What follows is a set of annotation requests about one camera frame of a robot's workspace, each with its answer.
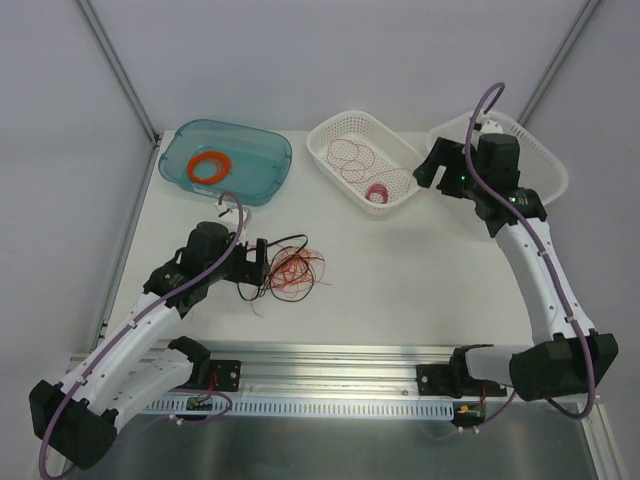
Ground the orange thin wire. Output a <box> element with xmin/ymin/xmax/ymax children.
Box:
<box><xmin>249</xmin><ymin>247</ymin><xmax>332</xmax><ymax>317</ymax></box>

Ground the thin black wire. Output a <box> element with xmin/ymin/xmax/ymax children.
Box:
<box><xmin>237</xmin><ymin>232</ymin><xmax>321</xmax><ymax>304</ymax></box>

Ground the thin pink wire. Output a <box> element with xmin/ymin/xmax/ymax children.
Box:
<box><xmin>324</xmin><ymin>137</ymin><xmax>416</xmax><ymax>186</ymax></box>

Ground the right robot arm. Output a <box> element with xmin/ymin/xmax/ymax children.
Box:
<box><xmin>413</xmin><ymin>133</ymin><xmax>619</xmax><ymax>402</ymax></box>

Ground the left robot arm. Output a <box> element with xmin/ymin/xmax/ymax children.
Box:
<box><xmin>29</xmin><ymin>222</ymin><xmax>269</xmax><ymax>478</ymax></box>

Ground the white perforated plastic basket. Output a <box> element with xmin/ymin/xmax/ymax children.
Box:
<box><xmin>306</xmin><ymin>110</ymin><xmax>423</xmax><ymax>216</ymax></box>

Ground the teal transparent plastic bin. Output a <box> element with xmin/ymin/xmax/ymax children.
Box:
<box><xmin>158</xmin><ymin>119</ymin><xmax>292</xmax><ymax>206</ymax></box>

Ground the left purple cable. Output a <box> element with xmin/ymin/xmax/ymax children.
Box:
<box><xmin>38</xmin><ymin>192</ymin><xmax>246</xmax><ymax>479</ymax></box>

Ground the purple cable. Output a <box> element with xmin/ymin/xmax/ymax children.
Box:
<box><xmin>38</xmin><ymin>192</ymin><xmax>246</xmax><ymax>479</ymax></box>
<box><xmin>462</xmin><ymin>82</ymin><xmax>599</xmax><ymax>420</ymax></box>

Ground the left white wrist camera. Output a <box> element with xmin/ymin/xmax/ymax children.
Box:
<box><xmin>215</xmin><ymin>201</ymin><xmax>238</xmax><ymax>222</ymax></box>

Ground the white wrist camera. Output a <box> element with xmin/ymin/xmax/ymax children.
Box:
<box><xmin>215</xmin><ymin>201</ymin><xmax>238</xmax><ymax>222</ymax></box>
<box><xmin>472</xmin><ymin>114</ymin><xmax>504</xmax><ymax>135</ymax></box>

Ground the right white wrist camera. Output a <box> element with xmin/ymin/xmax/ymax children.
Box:
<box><xmin>472</xmin><ymin>114</ymin><xmax>504</xmax><ymax>135</ymax></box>

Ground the aluminium mounting rail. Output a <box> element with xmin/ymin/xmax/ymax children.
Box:
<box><xmin>201</xmin><ymin>340</ymin><xmax>453</xmax><ymax>400</ymax></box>

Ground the orange coiled cable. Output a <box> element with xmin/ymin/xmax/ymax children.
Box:
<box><xmin>187</xmin><ymin>150</ymin><xmax>235</xmax><ymax>184</ymax></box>

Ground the white slotted cable duct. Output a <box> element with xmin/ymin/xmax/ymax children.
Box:
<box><xmin>143</xmin><ymin>394</ymin><xmax>454</xmax><ymax>422</ymax></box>

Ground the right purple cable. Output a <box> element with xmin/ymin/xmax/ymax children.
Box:
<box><xmin>462</xmin><ymin>82</ymin><xmax>599</xmax><ymax>420</ymax></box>

